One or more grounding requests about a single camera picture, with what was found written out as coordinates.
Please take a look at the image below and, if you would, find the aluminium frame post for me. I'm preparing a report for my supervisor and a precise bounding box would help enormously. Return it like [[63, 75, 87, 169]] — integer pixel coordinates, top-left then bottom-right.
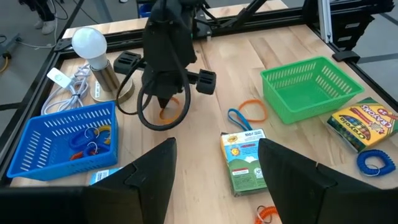
[[317, 0, 336, 44]]

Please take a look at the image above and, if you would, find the sun print crayon box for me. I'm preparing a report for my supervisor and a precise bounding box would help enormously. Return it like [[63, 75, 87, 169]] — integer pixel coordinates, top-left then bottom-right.
[[89, 167, 124, 186], [220, 128, 269, 197]]

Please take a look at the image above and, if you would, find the green plastic basket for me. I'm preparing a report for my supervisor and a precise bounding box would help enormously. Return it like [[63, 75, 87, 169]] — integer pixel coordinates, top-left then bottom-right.
[[260, 55, 365, 125]]

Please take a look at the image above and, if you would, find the person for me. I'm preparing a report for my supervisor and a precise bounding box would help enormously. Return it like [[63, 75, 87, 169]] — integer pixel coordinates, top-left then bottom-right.
[[18, 0, 58, 35]]

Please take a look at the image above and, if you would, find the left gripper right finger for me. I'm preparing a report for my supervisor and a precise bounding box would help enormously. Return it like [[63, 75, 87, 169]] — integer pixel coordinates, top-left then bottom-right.
[[258, 138, 374, 224]]

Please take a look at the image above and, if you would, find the black rig corner structure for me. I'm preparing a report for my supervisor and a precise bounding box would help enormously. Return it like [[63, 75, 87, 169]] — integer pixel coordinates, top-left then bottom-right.
[[303, 0, 396, 63]]

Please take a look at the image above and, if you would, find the yellow coil keychain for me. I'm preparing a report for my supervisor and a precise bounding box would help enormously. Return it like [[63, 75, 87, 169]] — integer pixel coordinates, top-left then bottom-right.
[[93, 124, 112, 146]]

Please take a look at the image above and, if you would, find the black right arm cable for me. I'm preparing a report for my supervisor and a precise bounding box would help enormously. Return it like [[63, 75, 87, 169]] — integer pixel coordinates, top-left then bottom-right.
[[115, 54, 192, 131]]

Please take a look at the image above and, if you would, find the white light bulb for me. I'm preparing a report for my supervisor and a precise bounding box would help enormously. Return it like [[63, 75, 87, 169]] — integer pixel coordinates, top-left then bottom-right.
[[71, 27, 108, 70]]

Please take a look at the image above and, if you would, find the brass lamp base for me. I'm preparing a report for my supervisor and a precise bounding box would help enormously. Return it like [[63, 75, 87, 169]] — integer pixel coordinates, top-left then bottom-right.
[[89, 60, 136, 104]]

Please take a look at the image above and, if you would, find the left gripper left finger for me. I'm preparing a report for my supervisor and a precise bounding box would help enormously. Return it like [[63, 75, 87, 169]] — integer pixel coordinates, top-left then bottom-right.
[[83, 138, 177, 224]]

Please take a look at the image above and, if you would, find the yellow Crayola 24 crayon box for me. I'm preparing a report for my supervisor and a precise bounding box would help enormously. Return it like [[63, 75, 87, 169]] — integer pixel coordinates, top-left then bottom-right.
[[325, 96, 398, 154]]

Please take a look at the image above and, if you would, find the blue rubber band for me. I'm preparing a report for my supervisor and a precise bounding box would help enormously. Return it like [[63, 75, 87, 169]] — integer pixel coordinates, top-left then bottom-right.
[[227, 108, 253, 132]]

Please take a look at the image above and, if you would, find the blue plastic basket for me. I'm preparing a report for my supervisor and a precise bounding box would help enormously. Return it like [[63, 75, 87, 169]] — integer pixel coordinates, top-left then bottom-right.
[[6, 101, 119, 182]]

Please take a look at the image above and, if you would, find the white lamp cord with plug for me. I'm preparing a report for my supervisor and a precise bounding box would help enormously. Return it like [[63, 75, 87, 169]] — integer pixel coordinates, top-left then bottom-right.
[[40, 63, 94, 116]]

